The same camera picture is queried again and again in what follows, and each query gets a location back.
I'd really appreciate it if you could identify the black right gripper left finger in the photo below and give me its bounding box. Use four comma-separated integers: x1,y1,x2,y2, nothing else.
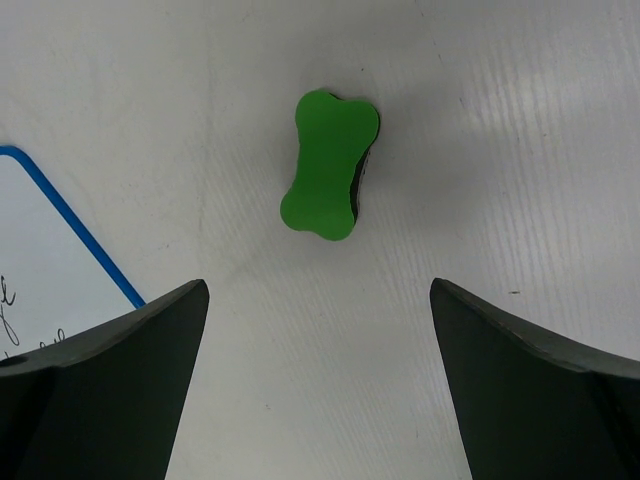
1,280,209,479

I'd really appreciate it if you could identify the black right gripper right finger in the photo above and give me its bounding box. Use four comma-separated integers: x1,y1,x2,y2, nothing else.
430,279,639,479

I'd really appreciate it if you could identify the blue-framed whiteboard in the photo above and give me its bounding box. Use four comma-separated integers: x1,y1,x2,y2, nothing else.
1,145,145,359

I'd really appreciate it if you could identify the green bone-shaped eraser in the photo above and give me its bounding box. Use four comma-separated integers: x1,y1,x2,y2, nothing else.
280,89,380,241

